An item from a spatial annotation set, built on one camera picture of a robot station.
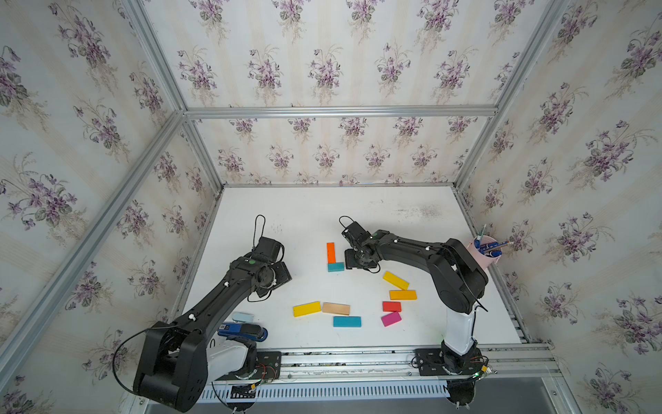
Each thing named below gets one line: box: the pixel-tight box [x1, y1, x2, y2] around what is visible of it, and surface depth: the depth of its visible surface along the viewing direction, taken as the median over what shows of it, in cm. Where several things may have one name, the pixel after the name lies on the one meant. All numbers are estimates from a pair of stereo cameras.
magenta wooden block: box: [380, 311, 402, 327], surface depth 84 cm
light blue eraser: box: [231, 311, 255, 323], surface depth 83 cm
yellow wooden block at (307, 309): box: [292, 301, 322, 319], surface depth 86 cm
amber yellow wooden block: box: [388, 289, 419, 302], surface depth 90 cm
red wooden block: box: [381, 301, 402, 313], surface depth 86 cm
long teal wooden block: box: [332, 315, 362, 328], surface depth 84 cm
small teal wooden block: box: [327, 262, 345, 273], surface depth 95 cm
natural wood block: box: [322, 301, 351, 316], surface depth 86 cm
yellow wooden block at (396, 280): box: [382, 270, 411, 291], surface depth 93 cm
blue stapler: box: [217, 322, 269, 343], surface depth 79 cm
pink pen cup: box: [466, 234, 503, 270], surface depth 89 cm
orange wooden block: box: [325, 242, 337, 264], surface depth 100 cm
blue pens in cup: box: [474, 223, 514, 258], surface depth 89 cm
